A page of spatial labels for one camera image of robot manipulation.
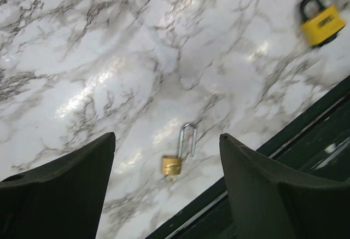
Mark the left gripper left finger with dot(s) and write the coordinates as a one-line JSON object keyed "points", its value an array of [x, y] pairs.
{"points": [[62, 198]]}

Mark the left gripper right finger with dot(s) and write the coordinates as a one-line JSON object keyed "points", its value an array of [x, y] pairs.
{"points": [[271, 200]]}

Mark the yellow padlock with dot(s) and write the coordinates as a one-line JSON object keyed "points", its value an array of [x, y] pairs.
{"points": [[323, 27]]}

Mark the small brass long-shackle padlock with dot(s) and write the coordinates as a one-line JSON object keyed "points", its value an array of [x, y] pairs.
{"points": [[171, 165]]}

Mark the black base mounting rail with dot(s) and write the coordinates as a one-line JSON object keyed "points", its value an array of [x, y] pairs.
{"points": [[315, 143]]}

